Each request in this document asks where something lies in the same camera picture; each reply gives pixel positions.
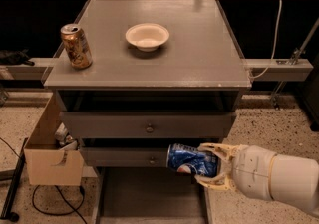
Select black object on rail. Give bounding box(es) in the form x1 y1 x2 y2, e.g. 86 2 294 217
0 49 35 66

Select black stand leg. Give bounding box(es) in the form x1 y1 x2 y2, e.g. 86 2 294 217
0 139 27 223

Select grey bottom drawer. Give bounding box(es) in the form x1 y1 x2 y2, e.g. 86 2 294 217
92 167 212 224

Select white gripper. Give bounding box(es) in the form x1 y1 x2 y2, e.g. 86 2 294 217
195 143 276 201

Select white cable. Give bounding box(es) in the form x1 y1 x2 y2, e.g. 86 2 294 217
248 0 283 81

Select cardboard box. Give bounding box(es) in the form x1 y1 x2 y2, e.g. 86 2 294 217
24 96 84 186

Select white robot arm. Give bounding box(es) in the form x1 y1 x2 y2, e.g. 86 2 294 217
195 143 319 218

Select gold soda can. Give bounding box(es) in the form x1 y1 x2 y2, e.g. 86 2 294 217
60 24 93 69

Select grey middle drawer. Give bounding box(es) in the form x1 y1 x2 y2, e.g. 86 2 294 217
80 147 168 167

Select crumpled items in box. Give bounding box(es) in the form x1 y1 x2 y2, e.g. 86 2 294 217
54 123 78 150

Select grey drawer cabinet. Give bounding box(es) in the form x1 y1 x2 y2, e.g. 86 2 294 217
43 0 252 169

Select blue pepsi can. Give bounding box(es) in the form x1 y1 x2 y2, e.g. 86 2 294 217
166 143 218 178

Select black floor cable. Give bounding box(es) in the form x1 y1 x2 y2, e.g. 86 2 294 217
31 184 88 224

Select grey top drawer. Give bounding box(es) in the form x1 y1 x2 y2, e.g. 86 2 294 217
60 112 236 139

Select white paper bowl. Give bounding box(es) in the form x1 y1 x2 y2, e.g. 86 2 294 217
126 23 169 52

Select grey drawer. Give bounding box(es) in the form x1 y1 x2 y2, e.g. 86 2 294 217
60 112 236 139
80 147 168 167
92 167 212 224

